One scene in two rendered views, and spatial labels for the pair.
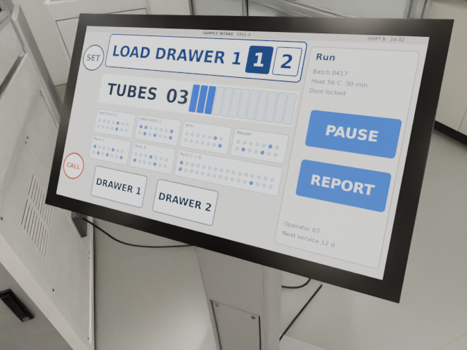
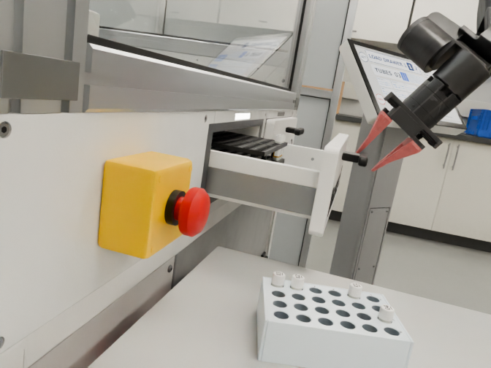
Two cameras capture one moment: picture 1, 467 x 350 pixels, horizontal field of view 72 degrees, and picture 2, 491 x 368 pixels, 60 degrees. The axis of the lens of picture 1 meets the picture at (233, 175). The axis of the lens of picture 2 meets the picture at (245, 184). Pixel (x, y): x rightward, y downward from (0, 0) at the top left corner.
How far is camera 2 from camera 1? 1.68 m
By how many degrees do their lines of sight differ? 59
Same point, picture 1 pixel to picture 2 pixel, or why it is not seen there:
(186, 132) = (406, 87)
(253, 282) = (395, 177)
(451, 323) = not seen: hidden behind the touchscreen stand
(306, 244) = (448, 117)
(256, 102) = (416, 79)
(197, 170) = not seen: hidden behind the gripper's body
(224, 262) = (388, 167)
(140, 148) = (397, 92)
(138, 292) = not seen: hidden behind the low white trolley
